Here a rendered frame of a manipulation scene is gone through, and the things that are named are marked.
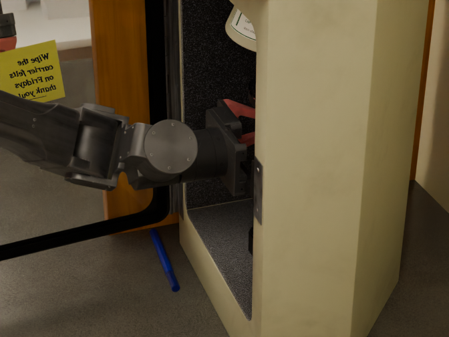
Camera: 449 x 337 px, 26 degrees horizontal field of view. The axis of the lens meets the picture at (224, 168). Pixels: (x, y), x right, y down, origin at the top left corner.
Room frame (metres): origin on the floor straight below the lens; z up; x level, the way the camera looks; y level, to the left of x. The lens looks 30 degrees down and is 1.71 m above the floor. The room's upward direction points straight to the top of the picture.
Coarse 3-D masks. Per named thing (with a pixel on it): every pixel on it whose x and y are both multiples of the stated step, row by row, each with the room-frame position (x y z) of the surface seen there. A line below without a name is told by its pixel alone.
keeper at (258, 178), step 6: (258, 162) 0.85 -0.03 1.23; (258, 168) 0.85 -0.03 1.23; (258, 174) 0.85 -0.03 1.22; (258, 180) 0.85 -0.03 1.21; (258, 186) 0.85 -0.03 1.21; (258, 192) 0.85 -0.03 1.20; (258, 198) 0.85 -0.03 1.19; (258, 204) 0.85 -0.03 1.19; (258, 210) 0.84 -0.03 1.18; (258, 216) 0.84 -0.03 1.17
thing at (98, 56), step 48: (0, 0) 1.04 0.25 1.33; (48, 0) 1.06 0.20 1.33; (96, 0) 1.08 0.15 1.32; (144, 0) 1.11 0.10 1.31; (0, 48) 1.04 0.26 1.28; (48, 48) 1.06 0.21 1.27; (96, 48) 1.08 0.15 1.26; (144, 48) 1.11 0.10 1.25; (48, 96) 1.06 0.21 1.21; (96, 96) 1.08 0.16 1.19; (144, 96) 1.11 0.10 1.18; (0, 192) 1.03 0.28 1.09; (48, 192) 1.05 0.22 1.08; (96, 192) 1.08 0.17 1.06; (144, 192) 1.10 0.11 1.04; (0, 240) 1.02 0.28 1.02
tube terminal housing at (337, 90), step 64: (256, 0) 0.86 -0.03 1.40; (320, 0) 0.85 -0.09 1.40; (384, 0) 0.89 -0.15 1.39; (320, 64) 0.85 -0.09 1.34; (384, 64) 0.91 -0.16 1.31; (256, 128) 0.86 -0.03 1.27; (320, 128) 0.85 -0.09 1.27; (384, 128) 0.93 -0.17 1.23; (320, 192) 0.85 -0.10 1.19; (384, 192) 0.95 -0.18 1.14; (192, 256) 1.08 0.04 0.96; (256, 256) 0.85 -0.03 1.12; (320, 256) 0.86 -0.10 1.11; (384, 256) 0.97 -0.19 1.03; (256, 320) 0.85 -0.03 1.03; (320, 320) 0.86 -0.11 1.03
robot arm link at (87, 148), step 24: (0, 96) 0.87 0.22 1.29; (0, 120) 0.86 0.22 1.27; (24, 120) 0.88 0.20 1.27; (48, 120) 0.89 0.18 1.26; (72, 120) 0.91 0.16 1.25; (96, 120) 0.93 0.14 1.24; (0, 144) 0.88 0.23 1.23; (24, 144) 0.87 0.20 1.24; (48, 144) 0.88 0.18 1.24; (72, 144) 0.90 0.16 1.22; (96, 144) 0.92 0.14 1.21; (48, 168) 0.91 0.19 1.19; (72, 168) 0.89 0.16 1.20; (96, 168) 0.90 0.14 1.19
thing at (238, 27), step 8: (232, 16) 0.99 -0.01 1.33; (240, 16) 0.97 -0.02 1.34; (232, 24) 0.98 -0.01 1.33; (240, 24) 0.96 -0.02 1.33; (248, 24) 0.95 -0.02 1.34; (232, 32) 0.97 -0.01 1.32; (240, 32) 0.96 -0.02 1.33; (248, 32) 0.95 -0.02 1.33; (240, 40) 0.95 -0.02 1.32; (248, 40) 0.94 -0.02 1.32; (248, 48) 0.94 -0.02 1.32; (256, 48) 0.93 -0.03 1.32
